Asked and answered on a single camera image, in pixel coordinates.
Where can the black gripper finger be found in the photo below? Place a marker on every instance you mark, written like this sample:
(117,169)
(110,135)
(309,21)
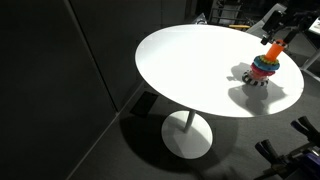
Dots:
(290,36)
(266,38)

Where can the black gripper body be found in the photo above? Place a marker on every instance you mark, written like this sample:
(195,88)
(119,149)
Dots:
(273,20)

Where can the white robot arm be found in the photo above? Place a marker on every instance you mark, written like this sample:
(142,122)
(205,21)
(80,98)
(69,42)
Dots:
(311,13)

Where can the yellow bar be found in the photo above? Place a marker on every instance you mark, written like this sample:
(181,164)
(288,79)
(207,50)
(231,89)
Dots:
(240,26)

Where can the orange stacking stand post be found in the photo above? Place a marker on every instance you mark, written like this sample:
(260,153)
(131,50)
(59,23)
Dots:
(274,53)

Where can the metal frame cart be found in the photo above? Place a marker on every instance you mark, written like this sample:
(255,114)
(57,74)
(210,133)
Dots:
(226,11)

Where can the white table pedestal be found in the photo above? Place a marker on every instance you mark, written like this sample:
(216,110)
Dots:
(186,136)

